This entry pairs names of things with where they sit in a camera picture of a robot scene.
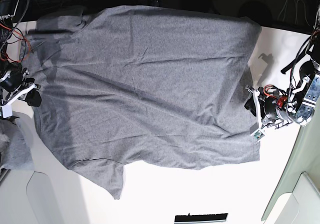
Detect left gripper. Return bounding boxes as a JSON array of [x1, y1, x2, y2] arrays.
[[244, 85, 293, 130]]

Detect white cable grommet slot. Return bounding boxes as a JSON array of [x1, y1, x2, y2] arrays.
[[174, 213, 228, 224]]

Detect white cables in background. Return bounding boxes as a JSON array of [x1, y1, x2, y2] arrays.
[[257, 0, 316, 27]]

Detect grey t-shirt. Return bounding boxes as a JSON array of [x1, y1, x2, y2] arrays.
[[24, 6, 261, 199]]

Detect white bin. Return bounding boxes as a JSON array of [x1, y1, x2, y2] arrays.
[[0, 168, 60, 224], [263, 172, 320, 224]]

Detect white bin at lower right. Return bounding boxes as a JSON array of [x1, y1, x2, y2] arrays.
[[263, 172, 320, 224]]

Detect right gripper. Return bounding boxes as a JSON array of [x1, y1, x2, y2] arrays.
[[0, 68, 42, 107]]

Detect grey cloth pile at left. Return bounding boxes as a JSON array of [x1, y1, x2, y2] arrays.
[[0, 116, 34, 170]]

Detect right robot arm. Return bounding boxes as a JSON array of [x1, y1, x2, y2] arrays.
[[0, 0, 42, 107]]

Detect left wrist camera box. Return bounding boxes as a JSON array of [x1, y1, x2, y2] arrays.
[[249, 125, 265, 142]]

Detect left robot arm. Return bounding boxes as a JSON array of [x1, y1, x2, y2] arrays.
[[244, 12, 320, 139]]

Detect white bin at lower left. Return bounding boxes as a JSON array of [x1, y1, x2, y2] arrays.
[[0, 168, 60, 224]]

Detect red and black wires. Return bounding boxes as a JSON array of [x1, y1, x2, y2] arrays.
[[0, 21, 33, 64]]

